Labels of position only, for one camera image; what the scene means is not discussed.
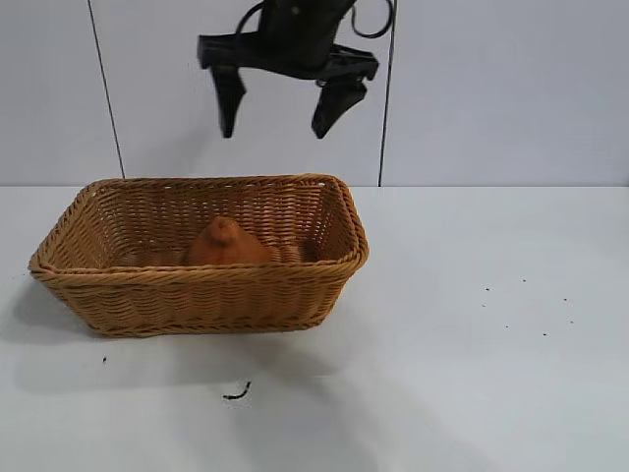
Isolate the small black curved scrap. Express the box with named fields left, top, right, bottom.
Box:
left=222, top=380, right=253, bottom=400

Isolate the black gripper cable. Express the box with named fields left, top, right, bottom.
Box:
left=347, top=0, right=396, bottom=39

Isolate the bumpy orange fruit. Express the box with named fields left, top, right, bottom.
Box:
left=184, top=215, right=277, bottom=267

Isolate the brown woven wicker basket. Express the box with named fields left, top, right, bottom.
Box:
left=28, top=171, right=372, bottom=339

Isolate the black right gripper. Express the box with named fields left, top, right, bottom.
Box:
left=197, top=0, right=380, bottom=141

